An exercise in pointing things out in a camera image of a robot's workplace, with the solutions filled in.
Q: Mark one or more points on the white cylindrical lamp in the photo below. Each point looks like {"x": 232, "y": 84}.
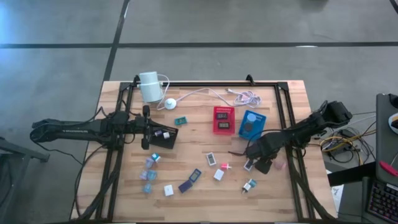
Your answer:
{"x": 150, "y": 88}

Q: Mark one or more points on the black keyboard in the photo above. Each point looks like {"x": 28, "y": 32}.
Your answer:
{"x": 384, "y": 202}

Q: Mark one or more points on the white cube charger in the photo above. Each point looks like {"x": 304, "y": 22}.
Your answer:
{"x": 168, "y": 190}
{"x": 218, "y": 175}

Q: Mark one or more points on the white digital thermometer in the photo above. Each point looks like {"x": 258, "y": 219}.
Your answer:
{"x": 248, "y": 165}
{"x": 211, "y": 159}

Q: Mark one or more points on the pink plug charger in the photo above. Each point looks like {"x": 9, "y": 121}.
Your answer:
{"x": 225, "y": 166}

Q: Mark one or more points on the pink hourglass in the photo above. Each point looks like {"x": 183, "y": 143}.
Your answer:
{"x": 280, "y": 165}

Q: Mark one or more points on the small white plug charger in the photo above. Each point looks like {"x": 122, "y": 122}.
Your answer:
{"x": 166, "y": 135}

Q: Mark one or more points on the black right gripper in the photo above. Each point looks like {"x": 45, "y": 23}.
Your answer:
{"x": 262, "y": 152}

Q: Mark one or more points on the white and yellow object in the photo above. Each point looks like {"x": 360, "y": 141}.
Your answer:
{"x": 394, "y": 123}

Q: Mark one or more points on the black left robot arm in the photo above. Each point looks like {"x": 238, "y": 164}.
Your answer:
{"x": 77, "y": 130}

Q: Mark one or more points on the teal and white charger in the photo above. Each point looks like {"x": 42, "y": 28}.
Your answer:
{"x": 156, "y": 157}

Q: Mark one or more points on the purple plug charger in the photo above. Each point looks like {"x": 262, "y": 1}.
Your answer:
{"x": 158, "y": 133}

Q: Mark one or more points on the blue plastic basket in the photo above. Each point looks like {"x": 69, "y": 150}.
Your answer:
{"x": 259, "y": 130}

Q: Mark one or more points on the black flat panel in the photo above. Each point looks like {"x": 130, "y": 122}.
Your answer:
{"x": 351, "y": 174}

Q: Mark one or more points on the printed paper sheet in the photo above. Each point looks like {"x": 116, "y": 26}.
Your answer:
{"x": 337, "y": 194}

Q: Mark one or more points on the black aluminium table frame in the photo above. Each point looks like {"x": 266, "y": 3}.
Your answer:
{"x": 217, "y": 84}

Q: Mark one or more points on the teal plug charger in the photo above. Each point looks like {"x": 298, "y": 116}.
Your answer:
{"x": 252, "y": 183}

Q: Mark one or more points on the red plastic basket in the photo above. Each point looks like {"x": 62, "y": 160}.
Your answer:
{"x": 217, "y": 105}

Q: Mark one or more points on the white grey plug charger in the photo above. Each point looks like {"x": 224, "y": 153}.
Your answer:
{"x": 246, "y": 187}

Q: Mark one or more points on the purple hourglass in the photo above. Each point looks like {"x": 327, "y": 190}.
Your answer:
{"x": 149, "y": 162}

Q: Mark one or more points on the dark blue digital thermometer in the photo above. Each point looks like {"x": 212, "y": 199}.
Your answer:
{"x": 185, "y": 186}
{"x": 221, "y": 116}

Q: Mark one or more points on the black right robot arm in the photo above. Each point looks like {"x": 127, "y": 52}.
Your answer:
{"x": 298, "y": 133}

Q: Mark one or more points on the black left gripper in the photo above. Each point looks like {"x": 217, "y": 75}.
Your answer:
{"x": 144, "y": 127}

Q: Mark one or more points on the black plastic basket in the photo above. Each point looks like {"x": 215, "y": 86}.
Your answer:
{"x": 169, "y": 143}

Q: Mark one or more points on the black capped blue hourglass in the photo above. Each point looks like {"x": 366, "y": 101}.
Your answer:
{"x": 247, "y": 127}

